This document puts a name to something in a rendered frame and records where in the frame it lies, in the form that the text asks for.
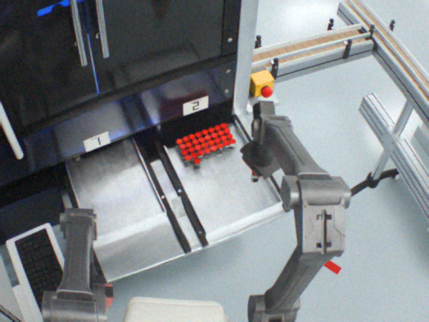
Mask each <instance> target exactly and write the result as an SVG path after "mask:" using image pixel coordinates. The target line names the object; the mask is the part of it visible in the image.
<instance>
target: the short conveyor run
mask: <svg viewBox="0 0 429 322"><path fill-rule="evenodd" d="M329 21H330V22H331V23H328V28H327V31H324V32H320V33H316V34H315V33H314V34H311V35H306V36H304V37H299V38H295V39H290V40H288V41H281V42H279V43H276V44H275V43H274V44H270V45H268V46H265V47H264V46H263V47H262V46H261V38H262V37H261V36H260V35H257V37H256V39H257V40H256V41H255V45H254V53H253V58H252V60H253V64H252V70H253V69H256V68H259V67H263V66H265V67H266V68H267V70H268V71H269V73H270V75H272V76H273V78H274V84H277V83H282V82H284V81H288V80H290V79H293V78H295V77H301V76H303V75H306V74H311V73H313V72H316V71H321V70H324V69H326V68H331V67H333V66H338V65H340V64H345V63H348V62H351V61H354V60H356V61H357V60H358V59H360V58H361V59H363V58H366V57H370V55H371V54H372V50H373V46H374V42H373V41H372V40H371V39H370V38H369V37H370V36H371V33H370V32H369V33H368V32H367V33H364V32H363V30H362V29H361V27H362V24H361V23H359V24H355V25H350V26H345V27H344V28H343V27H341V28H336V29H334V27H333V24H334V23H333V22H334V20H333V18H331V19H329Z"/></svg>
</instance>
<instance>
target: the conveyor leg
mask: <svg viewBox="0 0 429 322"><path fill-rule="evenodd" d="M413 109H414V108H413V107H412V106H411V105H410V104H409V102H408V101H407V100H406V101H405V103H404V106H403V108H402V110H401V113H400V114H399V117H398V120H397V122H396V124H395V126H394V129H393V130H392V134H393V135H394V136H396V137H398V138H399V137H400V135H401V134H402V131H403V130H404V128H405V126H406V123H407V122H408V120H409V118H410V115H411V113H412V111H413ZM389 158H390V157H389V156H388V154H387V153H386V151H385V150H383V151H382V153H381V156H380V157H379V159H378V161H377V164H376V165H375V168H374V169H373V172H372V174H371V175H370V179H371V180H372V181H373V182H374V181H377V180H378V178H379V176H380V175H381V174H382V171H383V170H384V168H385V165H386V164H387V161H388V159H389Z"/></svg>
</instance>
